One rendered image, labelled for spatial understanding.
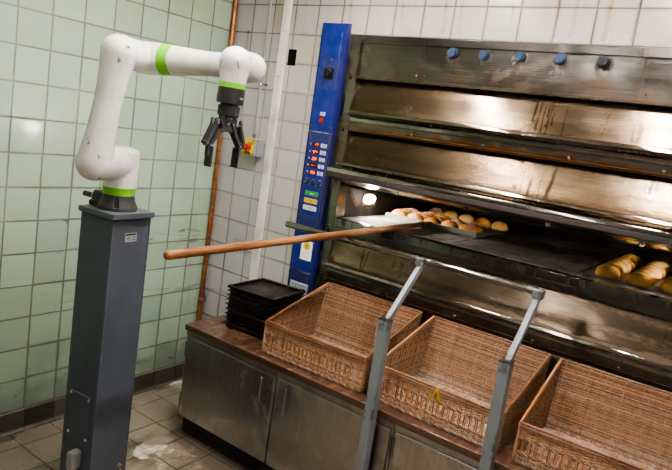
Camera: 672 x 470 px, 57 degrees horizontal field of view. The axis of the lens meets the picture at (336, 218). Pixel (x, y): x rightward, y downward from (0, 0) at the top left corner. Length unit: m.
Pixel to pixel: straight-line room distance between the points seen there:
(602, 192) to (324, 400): 1.40
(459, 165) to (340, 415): 1.20
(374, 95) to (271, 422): 1.61
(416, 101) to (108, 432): 1.96
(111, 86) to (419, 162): 1.40
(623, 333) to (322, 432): 1.27
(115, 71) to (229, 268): 1.71
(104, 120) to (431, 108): 1.43
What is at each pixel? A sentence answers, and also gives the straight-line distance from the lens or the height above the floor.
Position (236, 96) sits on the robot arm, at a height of 1.69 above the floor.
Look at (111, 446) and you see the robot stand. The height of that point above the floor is 0.23.
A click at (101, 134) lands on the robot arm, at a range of 2.35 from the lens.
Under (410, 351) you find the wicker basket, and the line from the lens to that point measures 2.80.
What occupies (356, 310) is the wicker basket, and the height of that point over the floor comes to 0.76.
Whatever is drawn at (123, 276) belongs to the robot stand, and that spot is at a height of 0.95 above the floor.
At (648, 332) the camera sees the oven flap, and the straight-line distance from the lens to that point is 2.69.
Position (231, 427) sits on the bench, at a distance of 3.11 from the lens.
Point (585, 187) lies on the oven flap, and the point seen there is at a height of 1.55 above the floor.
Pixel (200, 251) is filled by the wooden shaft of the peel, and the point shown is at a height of 1.19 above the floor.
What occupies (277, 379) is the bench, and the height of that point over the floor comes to 0.51.
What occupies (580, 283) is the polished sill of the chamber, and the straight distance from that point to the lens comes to 2.70.
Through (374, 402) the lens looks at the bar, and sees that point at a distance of 2.48.
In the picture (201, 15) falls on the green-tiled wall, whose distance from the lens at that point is 3.61.
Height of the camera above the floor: 1.64
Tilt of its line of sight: 8 degrees down
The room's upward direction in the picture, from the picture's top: 8 degrees clockwise
